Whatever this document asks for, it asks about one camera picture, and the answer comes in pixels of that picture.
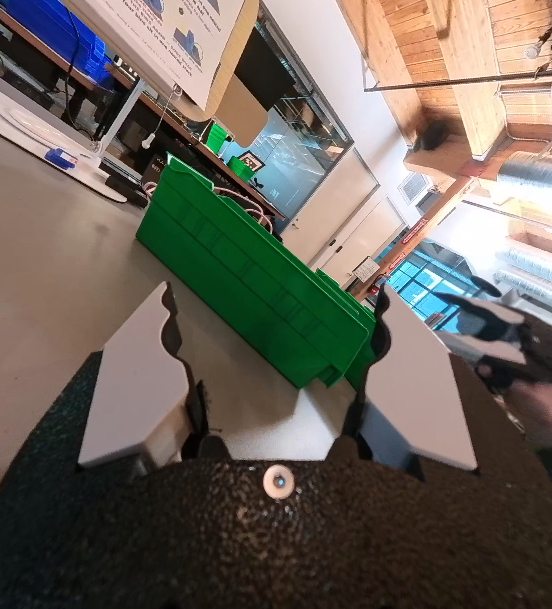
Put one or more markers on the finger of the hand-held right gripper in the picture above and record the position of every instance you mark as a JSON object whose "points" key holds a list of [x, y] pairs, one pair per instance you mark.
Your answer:
{"points": [[490, 318], [485, 347]]}

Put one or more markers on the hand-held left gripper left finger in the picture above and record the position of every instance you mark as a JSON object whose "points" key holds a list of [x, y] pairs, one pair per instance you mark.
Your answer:
{"points": [[133, 380]]}

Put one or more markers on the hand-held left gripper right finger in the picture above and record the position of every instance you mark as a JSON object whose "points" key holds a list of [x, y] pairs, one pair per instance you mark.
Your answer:
{"points": [[413, 380]]}

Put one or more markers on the green bins clear case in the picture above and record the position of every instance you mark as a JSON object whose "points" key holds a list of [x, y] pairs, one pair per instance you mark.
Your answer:
{"points": [[218, 135]]}

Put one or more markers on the stack of blue bins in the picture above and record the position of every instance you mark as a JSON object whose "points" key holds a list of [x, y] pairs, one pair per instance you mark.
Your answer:
{"points": [[57, 33]]}

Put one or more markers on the person's right hand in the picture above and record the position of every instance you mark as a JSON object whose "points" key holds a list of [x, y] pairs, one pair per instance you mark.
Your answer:
{"points": [[547, 414]]}

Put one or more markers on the black disc stand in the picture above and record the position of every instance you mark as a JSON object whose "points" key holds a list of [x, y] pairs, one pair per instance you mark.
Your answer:
{"points": [[486, 285]]}

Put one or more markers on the red fire extinguisher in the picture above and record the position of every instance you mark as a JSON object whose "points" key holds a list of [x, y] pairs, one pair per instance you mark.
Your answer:
{"points": [[379, 284]]}

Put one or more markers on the long red arrow sign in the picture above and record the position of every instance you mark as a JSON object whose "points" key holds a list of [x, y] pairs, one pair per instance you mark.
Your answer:
{"points": [[414, 231]]}

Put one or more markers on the small whiteboard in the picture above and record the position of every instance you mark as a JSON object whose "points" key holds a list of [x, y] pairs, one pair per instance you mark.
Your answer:
{"points": [[366, 270]]}

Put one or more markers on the white door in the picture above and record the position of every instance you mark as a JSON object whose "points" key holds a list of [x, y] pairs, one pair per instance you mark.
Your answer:
{"points": [[366, 238], [333, 204]]}

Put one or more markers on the black flat box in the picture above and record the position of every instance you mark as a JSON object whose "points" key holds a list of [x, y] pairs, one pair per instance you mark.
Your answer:
{"points": [[126, 190]]}

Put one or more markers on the black ceiling fixture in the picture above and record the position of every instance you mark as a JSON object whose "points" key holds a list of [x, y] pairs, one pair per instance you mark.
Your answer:
{"points": [[433, 135]]}

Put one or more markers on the black box blue stripe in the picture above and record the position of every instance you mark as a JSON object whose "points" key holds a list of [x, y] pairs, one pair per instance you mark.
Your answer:
{"points": [[121, 169]]}

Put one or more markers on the black cardboard box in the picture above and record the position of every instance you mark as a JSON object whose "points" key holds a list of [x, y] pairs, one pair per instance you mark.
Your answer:
{"points": [[158, 169]]}

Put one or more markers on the wooden workbench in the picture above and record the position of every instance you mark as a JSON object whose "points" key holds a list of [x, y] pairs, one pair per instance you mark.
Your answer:
{"points": [[238, 188], [33, 47]]}

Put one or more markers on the small blue box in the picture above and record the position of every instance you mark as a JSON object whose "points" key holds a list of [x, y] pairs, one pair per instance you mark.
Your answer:
{"points": [[61, 158]]}

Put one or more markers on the white round disc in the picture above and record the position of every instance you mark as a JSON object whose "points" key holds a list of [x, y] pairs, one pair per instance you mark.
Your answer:
{"points": [[31, 124]]}

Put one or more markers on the brown cardboard panel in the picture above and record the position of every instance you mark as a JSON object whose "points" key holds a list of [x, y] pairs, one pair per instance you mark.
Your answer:
{"points": [[240, 112]]}

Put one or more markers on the instruction poster board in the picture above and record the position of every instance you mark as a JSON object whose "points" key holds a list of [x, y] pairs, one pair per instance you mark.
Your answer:
{"points": [[171, 38]]}

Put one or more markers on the metal air duct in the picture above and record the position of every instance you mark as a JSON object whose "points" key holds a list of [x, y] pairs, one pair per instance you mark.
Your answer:
{"points": [[542, 271], [542, 173]]}

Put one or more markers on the wooden post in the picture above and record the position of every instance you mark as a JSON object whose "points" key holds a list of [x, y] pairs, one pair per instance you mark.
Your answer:
{"points": [[437, 214]]}

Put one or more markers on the wall vent grille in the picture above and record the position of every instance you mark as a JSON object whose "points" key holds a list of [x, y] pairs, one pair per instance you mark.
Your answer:
{"points": [[413, 188]]}

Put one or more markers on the black wall screen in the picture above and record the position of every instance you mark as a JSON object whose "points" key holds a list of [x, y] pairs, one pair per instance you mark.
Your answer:
{"points": [[266, 71]]}

